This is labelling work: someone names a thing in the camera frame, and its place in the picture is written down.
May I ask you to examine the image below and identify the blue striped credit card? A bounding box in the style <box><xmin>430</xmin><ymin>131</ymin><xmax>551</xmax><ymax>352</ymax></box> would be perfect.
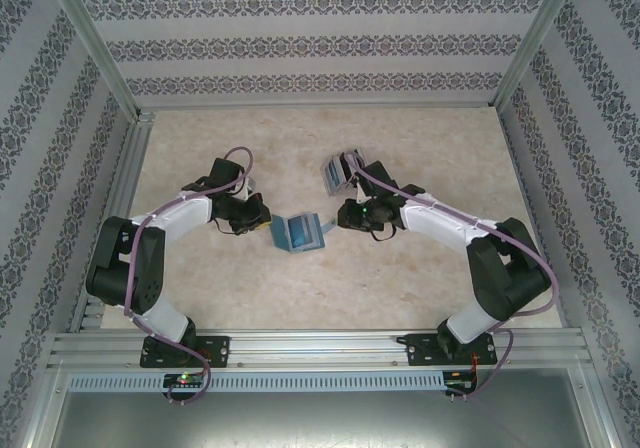
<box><xmin>323</xmin><ymin>161</ymin><xmax>347</xmax><ymax>195</ymax></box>

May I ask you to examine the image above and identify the slotted grey cable duct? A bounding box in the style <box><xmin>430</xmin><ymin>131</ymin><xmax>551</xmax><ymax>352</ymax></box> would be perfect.
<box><xmin>67</xmin><ymin>371</ymin><xmax>446</xmax><ymax>392</ymax></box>

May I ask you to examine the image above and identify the aluminium corner post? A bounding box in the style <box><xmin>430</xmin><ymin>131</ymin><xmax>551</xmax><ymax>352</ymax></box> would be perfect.
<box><xmin>492</xmin><ymin>0</ymin><xmax>586</xmax><ymax>114</ymax></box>
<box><xmin>47</xmin><ymin>0</ymin><xmax>144</xmax><ymax>119</ymax></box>

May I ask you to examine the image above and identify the plain blue credit card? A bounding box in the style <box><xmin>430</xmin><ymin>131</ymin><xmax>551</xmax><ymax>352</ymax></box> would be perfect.
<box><xmin>288</xmin><ymin>217</ymin><xmax>314</xmax><ymax>248</ymax></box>

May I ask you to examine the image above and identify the wide aluminium mounting rail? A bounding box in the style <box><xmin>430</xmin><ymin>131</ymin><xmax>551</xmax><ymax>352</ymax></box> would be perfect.
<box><xmin>47</xmin><ymin>330</ymin><xmax>594</xmax><ymax>370</ymax></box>

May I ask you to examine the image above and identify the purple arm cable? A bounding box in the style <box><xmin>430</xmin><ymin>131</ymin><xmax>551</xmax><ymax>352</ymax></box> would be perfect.
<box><xmin>344</xmin><ymin>150</ymin><xmax>559</xmax><ymax>405</ymax></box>
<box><xmin>119</xmin><ymin>146</ymin><xmax>255</xmax><ymax>410</ymax></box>

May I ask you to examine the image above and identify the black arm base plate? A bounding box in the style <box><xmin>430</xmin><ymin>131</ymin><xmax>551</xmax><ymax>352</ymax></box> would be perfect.
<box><xmin>405</xmin><ymin>334</ymin><xmax>499</xmax><ymax>368</ymax></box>
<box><xmin>139</xmin><ymin>335</ymin><xmax>231</xmax><ymax>369</ymax></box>

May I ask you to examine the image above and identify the aluminium table side rail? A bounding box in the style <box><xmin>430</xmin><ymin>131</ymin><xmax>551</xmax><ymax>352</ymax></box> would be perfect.
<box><xmin>67</xmin><ymin>112</ymin><xmax>156</xmax><ymax>334</ymax></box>

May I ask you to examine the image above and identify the aluminium frame leg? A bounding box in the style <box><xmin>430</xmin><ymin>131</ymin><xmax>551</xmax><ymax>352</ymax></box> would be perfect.
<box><xmin>582</xmin><ymin>365</ymin><xmax>624</xmax><ymax>448</ymax></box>
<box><xmin>19</xmin><ymin>365</ymin><xmax>71</xmax><ymax>448</ymax></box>

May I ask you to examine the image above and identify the small circuit board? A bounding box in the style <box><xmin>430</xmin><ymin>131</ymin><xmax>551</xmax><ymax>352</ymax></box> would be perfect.
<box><xmin>446</xmin><ymin>371</ymin><xmax>479</xmax><ymax>394</ymax></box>
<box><xmin>163</xmin><ymin>373</ymin><xmax>207</xmax><ymax>388</ymax></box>

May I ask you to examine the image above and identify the teal leather card holder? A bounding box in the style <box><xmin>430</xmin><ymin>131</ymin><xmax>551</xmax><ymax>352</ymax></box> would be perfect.
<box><xmin>269</xmin><ymin>211</ymin><xmax>335</xmax><ymax>256</ymax></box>

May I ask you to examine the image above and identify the clear acrylic card stand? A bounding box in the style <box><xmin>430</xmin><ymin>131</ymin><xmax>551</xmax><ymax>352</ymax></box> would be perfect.
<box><xmin>319</xmin><ymin>147</ymin><xmax>370</xmax><ymax>199</ymax></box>

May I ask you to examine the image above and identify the grey metal panel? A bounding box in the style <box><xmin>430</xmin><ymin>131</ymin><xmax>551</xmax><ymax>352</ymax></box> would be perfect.
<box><xmin>49</xmin><ymin>390</ymin><xmax>601</xmax><ymax>448</ymax></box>

